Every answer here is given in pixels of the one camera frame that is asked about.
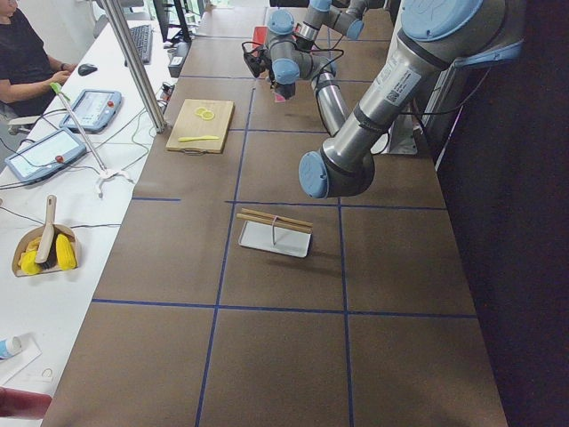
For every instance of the yellow plastic knife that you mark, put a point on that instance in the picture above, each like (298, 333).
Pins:
(199, 138)

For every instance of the near teach pendant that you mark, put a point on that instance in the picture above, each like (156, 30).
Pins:
(44, 158)

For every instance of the pink plastic bin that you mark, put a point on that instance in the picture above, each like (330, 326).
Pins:
(260, 37)

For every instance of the black computer mouse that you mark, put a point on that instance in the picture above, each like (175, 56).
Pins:
(86, 69)

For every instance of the silver grabber stick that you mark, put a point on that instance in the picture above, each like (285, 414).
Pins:
(104, 173)

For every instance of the teach pendant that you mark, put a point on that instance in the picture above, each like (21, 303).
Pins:
(44, 158)
(96, 109)

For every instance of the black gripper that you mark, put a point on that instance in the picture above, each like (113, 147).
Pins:
(305, 44)
(285, 90)

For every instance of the bamboo cutting board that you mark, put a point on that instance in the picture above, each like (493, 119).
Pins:
(189, 124)

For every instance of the red cylinder object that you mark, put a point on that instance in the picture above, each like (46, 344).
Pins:
(24, 404)

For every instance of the wooden dustpan with brush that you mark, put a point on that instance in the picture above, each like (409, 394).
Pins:
(36, 251)

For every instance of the far teach pendant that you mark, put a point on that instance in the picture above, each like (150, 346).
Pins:
(96, 109)

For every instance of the black power box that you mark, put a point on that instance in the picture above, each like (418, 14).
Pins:
(177, 57)

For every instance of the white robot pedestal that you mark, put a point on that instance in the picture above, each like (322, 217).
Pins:
(398, 140)

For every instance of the aluminium frame post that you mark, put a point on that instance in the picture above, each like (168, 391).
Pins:
(118, 23)

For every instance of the white towel rack stand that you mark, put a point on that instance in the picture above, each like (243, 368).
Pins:
(275, 233)

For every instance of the yellow toy corn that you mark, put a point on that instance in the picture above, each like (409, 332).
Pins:
(65, 253)

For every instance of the white blue tube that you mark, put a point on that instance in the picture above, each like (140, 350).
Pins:
(10, 347)

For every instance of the seated person black shirt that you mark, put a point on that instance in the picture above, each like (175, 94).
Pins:
(27, 71)

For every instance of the black keyboard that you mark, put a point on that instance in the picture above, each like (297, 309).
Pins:
(142, 37)

